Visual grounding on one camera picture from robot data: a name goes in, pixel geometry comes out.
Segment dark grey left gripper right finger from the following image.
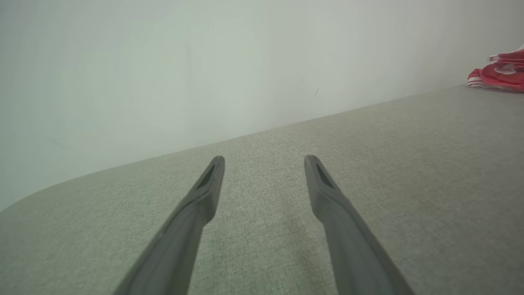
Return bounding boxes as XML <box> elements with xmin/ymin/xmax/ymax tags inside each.
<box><xmin>303</xmin><ymin>154</ymin><xmax>414</xmax><ymax>295</ymax></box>

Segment red basketball jersey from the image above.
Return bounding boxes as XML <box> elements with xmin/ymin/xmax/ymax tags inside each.
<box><xmin>467</xmin><ymin>65</ymin><xmax>524</xmax><ymax>93</ymax></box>

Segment red shorts with white stripe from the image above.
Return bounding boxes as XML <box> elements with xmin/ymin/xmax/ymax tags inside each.
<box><xmin>487</xmin><ymin>44</ymin><xmax>524</xmax><ymax>75</ymax></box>

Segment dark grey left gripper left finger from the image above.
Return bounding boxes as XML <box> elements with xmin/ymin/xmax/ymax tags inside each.
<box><xmin>113</xmin><ymin>155</ymin><xmax>226</xmax><ymax>295</ymax></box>

